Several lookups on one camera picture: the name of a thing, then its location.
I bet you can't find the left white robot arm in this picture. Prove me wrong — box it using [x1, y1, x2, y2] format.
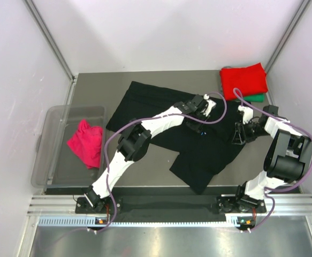
[84, 94, 216, 213]

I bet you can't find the folded red t shirt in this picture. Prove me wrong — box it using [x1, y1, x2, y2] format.
[219, 63, 268, 100]

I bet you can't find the clear plastic bin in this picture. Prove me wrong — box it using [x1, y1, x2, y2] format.
[31, 105, 108, 190]

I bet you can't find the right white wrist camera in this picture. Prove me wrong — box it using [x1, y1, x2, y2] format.
[238, 105, 254, 125]

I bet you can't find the magenta t shirt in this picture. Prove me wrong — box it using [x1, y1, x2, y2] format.
[67, 119, 103, 169]

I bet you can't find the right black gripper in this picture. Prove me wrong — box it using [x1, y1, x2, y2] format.
[232, 119, 271, 145]

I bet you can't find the slotted grey cable duct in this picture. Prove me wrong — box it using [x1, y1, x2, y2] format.
[37, 213, 255, 228]

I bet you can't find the folded green t shirt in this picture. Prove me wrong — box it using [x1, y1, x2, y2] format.
[243, 94, 265, 103]

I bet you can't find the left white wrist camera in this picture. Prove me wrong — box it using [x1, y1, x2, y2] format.
[201, 94, 217, 117]

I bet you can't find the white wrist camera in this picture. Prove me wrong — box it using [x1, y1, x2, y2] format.
[238, 105, 254, 125]
[201, 94, 217, 117]

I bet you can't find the black t shirt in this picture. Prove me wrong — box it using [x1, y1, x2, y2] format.
[106, 81, 243, 194]

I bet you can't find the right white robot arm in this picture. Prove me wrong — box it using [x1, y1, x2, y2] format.
[232, 105, 312, 212]

